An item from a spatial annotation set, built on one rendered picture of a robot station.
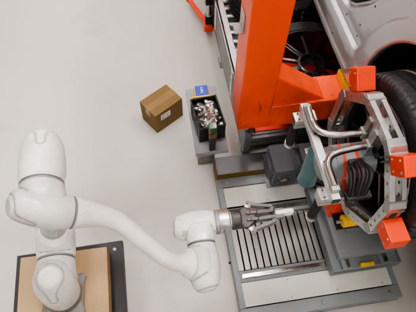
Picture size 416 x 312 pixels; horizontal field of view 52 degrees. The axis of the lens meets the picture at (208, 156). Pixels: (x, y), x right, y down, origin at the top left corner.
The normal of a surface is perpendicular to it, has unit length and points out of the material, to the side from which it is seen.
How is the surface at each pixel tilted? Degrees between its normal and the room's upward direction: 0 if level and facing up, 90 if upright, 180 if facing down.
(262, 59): 90
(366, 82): 45
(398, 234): 0
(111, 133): 0
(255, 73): 90
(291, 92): 90
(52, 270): 9
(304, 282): 0
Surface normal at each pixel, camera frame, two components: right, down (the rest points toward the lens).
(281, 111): 0.15, 0.84
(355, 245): 0.01, -0.52
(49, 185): 0.61, -0.39
